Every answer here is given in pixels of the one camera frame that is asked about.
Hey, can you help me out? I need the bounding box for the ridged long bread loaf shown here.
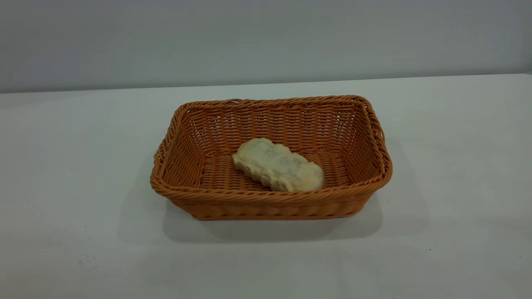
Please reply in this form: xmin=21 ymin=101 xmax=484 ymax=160
xmin=232 ymin=137 xmax=325 ymax=193

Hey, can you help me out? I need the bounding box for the orange woven wicker basket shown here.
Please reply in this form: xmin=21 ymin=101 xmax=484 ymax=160
xmin=150 ymin=95 xmax=394 ymax=221

